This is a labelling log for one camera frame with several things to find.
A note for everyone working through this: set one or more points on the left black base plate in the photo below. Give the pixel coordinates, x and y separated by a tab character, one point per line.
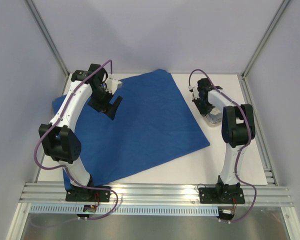
79	194

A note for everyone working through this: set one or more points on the aluminium mounting rail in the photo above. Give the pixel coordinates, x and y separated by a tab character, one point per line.
152	194

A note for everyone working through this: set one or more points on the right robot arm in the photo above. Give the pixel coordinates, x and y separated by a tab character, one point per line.
237	131

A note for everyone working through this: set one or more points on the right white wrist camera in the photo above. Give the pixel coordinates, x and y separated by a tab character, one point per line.
194	92

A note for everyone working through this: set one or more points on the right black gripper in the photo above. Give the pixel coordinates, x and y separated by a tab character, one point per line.
201	105

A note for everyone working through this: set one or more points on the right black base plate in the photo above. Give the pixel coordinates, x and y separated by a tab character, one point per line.
214	195

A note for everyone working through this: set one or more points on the slotted cable duct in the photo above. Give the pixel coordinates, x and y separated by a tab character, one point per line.
147	210

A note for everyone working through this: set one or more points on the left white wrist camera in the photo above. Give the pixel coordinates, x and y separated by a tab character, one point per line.
112	85

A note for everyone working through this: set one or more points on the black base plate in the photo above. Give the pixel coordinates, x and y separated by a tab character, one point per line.
79	194
214	195

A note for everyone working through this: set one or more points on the blue surgical drape cloth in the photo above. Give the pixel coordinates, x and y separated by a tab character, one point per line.
153	125

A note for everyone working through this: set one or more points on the stainless steel instrument tray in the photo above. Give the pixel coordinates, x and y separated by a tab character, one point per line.
204	110

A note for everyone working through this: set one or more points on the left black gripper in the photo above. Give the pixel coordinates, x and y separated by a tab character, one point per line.
106	108

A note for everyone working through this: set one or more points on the clear packet with gloves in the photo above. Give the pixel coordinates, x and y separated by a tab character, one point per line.
215	116

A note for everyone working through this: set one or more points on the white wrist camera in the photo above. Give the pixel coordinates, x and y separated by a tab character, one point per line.
194	92
112	85

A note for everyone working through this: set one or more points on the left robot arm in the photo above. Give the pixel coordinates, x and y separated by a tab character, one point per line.
58	137

